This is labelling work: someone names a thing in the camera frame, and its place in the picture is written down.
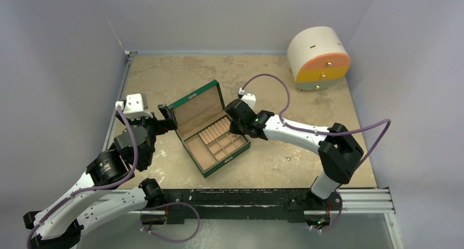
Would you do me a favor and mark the green jewelry box with lid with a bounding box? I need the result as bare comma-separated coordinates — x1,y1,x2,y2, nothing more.
169,80,251,178

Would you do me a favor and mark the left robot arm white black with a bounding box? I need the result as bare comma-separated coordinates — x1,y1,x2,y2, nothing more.
23,101,178,248

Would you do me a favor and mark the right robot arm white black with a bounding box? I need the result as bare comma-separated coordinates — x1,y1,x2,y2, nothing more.
225,99,364,209

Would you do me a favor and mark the round drawer cabinet cream orange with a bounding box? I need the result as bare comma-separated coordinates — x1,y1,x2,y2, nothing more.
287,26,351,91

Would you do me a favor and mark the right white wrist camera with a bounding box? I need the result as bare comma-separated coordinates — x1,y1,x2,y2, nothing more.
238,88,256,109

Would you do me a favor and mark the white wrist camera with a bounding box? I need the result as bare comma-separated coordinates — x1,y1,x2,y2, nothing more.
238,88,256,109
115,93,154,120

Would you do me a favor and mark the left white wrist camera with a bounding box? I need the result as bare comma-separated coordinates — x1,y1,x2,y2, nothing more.
115,93,154,120

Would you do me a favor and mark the aluminium frame rail left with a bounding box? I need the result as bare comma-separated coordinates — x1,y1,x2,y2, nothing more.
97,50,138,165

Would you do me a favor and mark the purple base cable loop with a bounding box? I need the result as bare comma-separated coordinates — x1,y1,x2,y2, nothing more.
140,201,200,243

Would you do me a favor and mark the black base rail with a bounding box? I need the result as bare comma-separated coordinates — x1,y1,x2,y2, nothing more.
141,188,343,227

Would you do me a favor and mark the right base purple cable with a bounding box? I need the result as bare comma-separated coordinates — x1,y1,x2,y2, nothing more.
308,196,344,234

